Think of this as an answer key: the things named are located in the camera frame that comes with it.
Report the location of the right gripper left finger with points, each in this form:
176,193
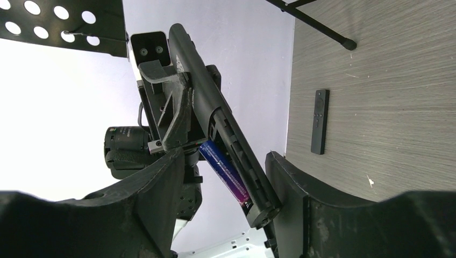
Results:
134,217

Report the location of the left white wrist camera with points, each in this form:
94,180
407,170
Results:
145,47

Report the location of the black tripod stand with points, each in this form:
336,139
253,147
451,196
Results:
292,9

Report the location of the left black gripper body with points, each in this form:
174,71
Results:
205,85

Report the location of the black perforated music stand desk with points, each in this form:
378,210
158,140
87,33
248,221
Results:
95,26

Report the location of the black remote control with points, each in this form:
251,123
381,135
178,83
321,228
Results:
319,125
219,125

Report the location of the purple blue battery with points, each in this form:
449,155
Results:
225,170

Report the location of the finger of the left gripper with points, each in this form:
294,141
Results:
168,94

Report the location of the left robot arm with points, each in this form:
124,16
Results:
130,149

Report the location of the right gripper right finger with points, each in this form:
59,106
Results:
318,220

